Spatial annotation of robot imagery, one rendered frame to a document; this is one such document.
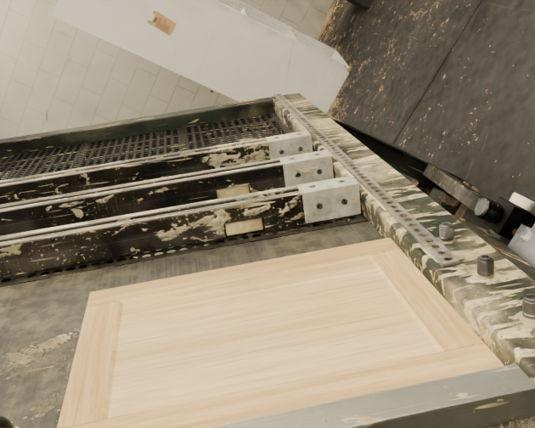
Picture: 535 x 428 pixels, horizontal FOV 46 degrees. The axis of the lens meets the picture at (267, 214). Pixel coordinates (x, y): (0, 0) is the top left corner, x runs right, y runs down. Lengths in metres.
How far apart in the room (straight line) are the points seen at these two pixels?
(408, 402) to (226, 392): 0.24
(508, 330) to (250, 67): 3.97
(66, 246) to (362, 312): 0.65
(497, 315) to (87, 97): 5.64
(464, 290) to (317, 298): 0.23
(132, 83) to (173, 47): 1.62
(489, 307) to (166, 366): 0.46
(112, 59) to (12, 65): 0.91
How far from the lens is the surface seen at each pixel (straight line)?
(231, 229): 1.34
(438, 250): 1.07
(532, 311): 0.89
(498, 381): 0.80
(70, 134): 2.50
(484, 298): 0.94
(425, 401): 0.77
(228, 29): 4.61
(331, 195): 1.35
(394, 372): 0.85
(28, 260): 1.38
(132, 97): 6.24
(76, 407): 0.90
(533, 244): 1.14
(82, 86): 6.27
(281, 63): 4.69
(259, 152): 1.78
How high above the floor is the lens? 1.44
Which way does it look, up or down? 16 degrees down
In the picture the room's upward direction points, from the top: 68 degrees counter-clockwise
